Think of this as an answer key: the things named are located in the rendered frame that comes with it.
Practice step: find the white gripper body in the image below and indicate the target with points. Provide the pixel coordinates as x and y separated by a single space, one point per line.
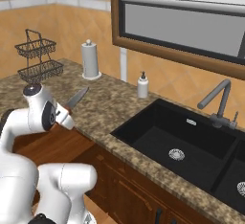
66 118

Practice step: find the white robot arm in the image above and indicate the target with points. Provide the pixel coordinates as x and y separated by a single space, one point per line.
19 176

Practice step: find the open wooden drawer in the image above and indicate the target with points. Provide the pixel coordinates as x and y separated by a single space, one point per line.
54 146

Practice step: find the white paper towel holder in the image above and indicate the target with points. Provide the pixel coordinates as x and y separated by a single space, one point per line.
89 58

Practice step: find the white soap dispenser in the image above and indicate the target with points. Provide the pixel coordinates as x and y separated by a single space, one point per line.
143 86

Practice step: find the wooden cupboard door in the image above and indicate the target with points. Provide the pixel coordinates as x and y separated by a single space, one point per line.
134 199
188 219

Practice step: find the black double sink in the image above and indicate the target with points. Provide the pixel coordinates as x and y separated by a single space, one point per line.
178 138

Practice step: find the grey tap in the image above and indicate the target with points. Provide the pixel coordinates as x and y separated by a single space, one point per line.
222 97

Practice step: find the white wall strip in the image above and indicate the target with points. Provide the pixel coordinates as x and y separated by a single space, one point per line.
123 64

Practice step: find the window with brown frame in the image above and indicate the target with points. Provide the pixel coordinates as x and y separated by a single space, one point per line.
178 26

